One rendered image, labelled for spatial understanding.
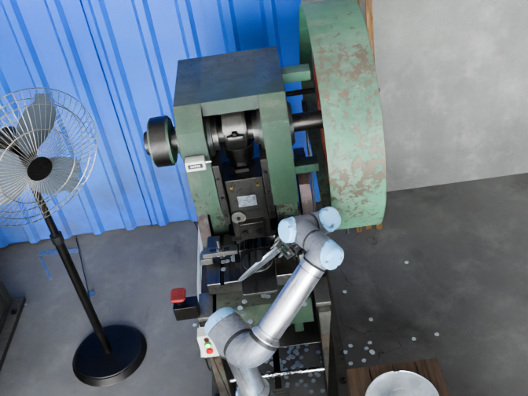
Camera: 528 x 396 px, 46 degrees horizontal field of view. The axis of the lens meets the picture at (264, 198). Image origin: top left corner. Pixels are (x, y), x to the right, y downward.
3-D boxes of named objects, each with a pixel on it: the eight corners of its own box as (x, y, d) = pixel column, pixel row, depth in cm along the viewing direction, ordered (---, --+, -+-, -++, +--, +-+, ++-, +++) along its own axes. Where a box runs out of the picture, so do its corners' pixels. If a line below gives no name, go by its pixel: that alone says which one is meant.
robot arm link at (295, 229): (300, 232, 181) (328, 225, 187) (277, 214, 189) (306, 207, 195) (295, 254, 185) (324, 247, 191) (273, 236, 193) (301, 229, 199)
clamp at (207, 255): (239, 260, 268) (235, 243, 262) (200, 265, 269) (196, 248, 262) (239, 251, 273) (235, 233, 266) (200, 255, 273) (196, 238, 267)
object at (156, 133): (191, 181, 233) (178, 130, 219) (160, 185, 233) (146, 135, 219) (192, 147, 250) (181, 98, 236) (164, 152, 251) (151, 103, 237)
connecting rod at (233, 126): (262, 194, 237) (249, 117, 216) (229, 199, 238) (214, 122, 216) (259, 163, 254) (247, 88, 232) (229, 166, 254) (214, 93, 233)
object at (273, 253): (251, 276, 250) (249, 274, 250) (306, 230, 245) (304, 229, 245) (230, 287, 222) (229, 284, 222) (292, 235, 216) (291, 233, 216)
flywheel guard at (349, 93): (389, 270, 223) (388, 61, 172) (310, 281, 224) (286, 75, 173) (343, 119, 304) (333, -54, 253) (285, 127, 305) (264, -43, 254)
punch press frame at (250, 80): (324, 372, 284) (296, 119, 200) (230, 383, 285) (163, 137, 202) (305, 251, 346) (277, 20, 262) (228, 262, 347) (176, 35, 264)
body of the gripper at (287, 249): (271, 243, 211) (290, 232, 201) (285, 229, 216) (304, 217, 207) (286, 261, 212) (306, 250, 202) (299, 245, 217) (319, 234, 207)
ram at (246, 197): (273, 239, 248) (262, 180, 230) (235, 243, 249) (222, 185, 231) (269, 210, 262) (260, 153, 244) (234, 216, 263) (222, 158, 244)
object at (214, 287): (316, 280, 261) (314, 270, 258) (209, 295, 263) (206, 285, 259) (307, 232, 285) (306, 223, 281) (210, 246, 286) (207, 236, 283)
